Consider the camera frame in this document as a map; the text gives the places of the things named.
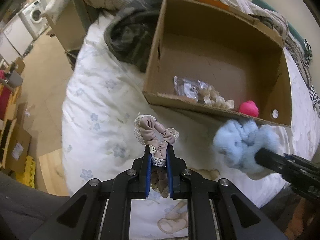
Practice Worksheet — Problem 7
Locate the beige lace scrunchie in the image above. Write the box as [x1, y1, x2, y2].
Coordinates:
[134, 115, 179, 198]

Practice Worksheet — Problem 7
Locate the light blue plush toy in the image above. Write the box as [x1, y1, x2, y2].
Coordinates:
[213, 119, 280, 180]

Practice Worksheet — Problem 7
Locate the pink rubber duck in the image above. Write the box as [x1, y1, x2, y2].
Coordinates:
[239, 100, 259, 118]

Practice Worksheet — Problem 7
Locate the white floral duvet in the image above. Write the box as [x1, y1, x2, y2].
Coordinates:
[61, 12, 320, 240]

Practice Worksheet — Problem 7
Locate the brown cardboard box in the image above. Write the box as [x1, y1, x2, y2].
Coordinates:
[143, 0, 292, 126]

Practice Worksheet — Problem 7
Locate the dark grey blanket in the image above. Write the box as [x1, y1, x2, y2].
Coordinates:
[104, 0, 163, 73]

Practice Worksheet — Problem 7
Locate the white washing machine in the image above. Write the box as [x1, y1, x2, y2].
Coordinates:
[18, 0, 48, 40]

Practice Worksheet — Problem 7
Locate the white cabinet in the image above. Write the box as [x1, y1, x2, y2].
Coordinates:
[1, 15, 33, 64]

